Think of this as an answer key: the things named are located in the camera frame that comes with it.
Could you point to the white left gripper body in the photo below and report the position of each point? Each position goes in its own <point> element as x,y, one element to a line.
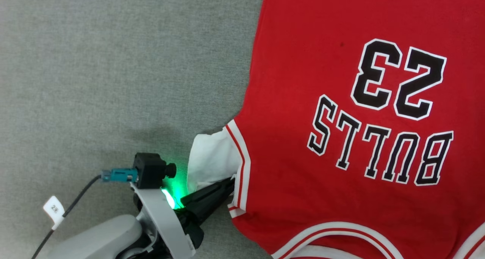
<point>163,221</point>

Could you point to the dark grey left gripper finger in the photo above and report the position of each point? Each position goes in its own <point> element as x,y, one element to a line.
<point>206,209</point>
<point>206,192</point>

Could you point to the red basketball jersey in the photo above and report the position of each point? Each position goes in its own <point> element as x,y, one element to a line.
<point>341,156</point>

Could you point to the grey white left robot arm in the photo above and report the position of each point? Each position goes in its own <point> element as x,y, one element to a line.
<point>98,240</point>

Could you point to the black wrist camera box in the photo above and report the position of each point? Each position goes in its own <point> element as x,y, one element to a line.
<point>149,170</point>

